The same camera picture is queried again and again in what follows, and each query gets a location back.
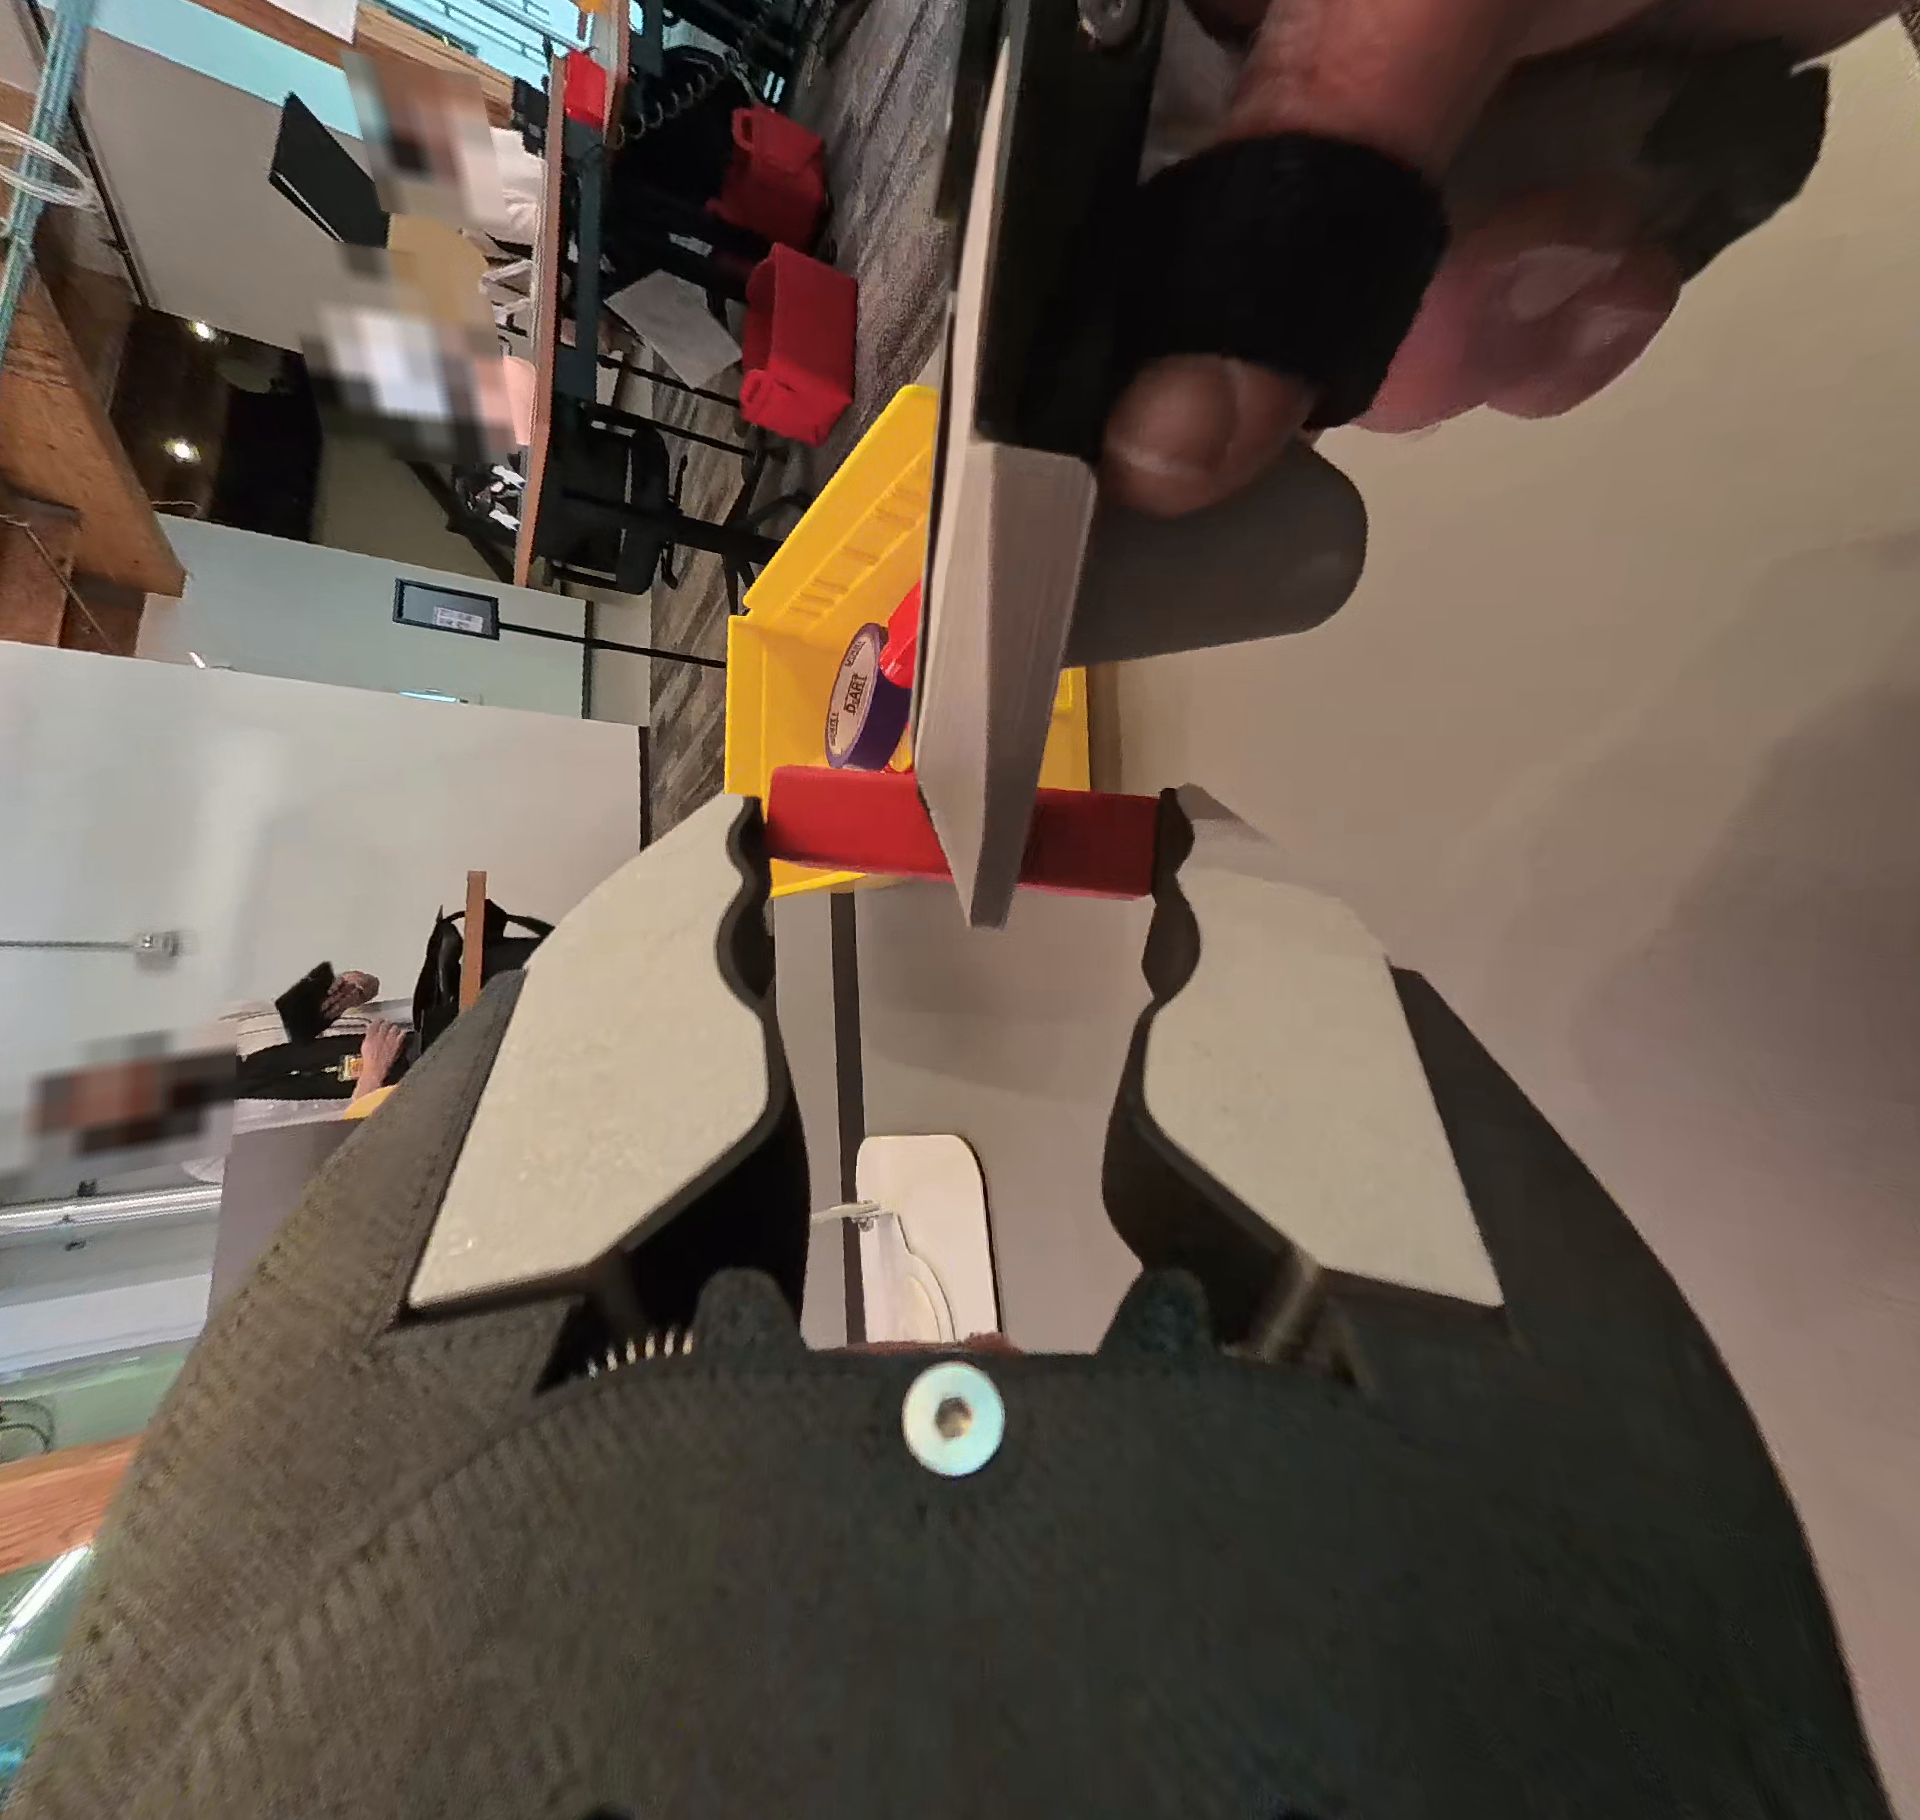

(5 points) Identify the purple tape roll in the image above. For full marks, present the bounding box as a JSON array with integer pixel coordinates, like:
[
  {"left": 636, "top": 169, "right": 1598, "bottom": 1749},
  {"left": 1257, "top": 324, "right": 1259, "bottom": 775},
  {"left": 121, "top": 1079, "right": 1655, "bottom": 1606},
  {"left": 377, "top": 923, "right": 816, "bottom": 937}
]
[{"left": 821, "top": 648, "right": 920, "bottom": 775}]

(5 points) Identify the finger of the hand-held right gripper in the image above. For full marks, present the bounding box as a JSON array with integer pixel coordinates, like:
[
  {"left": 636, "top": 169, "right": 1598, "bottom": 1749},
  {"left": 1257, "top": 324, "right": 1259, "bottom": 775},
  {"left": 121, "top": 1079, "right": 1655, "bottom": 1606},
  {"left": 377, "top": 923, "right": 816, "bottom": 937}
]
[
  {"left": 909, "top": 79, "right": 1099, "bottom": 927},
  {"left": 1067, "top": 436, "right": 1374, "bottom": 670}
]

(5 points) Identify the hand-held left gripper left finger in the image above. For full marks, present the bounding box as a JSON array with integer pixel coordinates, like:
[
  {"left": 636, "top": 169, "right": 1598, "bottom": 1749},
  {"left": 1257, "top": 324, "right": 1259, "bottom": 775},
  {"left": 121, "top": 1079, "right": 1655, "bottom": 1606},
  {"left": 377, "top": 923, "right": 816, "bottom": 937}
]
[{"left": 405, "top": 792, "right": 808, "bottom": 1317}]

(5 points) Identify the black office chair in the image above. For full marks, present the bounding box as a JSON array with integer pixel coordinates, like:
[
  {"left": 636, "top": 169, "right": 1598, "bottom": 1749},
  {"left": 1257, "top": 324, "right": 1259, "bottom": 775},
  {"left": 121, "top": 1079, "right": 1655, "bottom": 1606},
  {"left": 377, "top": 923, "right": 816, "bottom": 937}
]
[{"left": 491, "top": 406, "right": 800, "bottom": 599}]

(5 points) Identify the yellow plastic bin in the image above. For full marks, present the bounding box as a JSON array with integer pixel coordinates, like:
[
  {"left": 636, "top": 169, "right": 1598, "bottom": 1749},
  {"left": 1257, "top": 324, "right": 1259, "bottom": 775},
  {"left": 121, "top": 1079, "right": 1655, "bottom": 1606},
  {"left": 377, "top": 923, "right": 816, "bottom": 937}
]
[{"left": 722, "top": 385, "right": 1099, "bottom": 895}]

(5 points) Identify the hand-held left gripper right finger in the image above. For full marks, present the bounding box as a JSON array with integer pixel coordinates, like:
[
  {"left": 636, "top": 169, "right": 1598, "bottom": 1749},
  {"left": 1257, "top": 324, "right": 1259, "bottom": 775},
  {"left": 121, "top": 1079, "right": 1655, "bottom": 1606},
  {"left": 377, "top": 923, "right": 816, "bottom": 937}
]
[{"left": 1103, "top": 784, "right": 1508, "bottom": 1344}]

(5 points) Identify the person's right hand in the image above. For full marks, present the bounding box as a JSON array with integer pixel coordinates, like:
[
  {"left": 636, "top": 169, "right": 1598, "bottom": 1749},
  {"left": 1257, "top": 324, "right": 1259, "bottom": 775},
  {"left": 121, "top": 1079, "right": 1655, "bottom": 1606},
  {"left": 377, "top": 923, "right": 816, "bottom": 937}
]
[{"left": 1098, "top": 0, "right": 1920, "bottom": 519}]

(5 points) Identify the red toy block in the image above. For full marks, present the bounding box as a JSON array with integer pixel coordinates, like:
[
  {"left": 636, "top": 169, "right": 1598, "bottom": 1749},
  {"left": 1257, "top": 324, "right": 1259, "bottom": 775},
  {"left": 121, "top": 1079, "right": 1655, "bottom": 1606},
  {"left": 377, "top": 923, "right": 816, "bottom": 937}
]
[{"left": 769, "top": 765, "right": 1167, "bottom": 902}]

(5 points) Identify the black wall sign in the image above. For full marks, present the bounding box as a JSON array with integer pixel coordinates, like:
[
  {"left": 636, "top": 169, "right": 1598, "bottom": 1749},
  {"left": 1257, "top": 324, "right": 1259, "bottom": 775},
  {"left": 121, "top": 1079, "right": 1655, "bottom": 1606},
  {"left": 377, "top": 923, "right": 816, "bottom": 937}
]
[{"left": 390, "top": 576, "right": 502, "bottom": 641}]

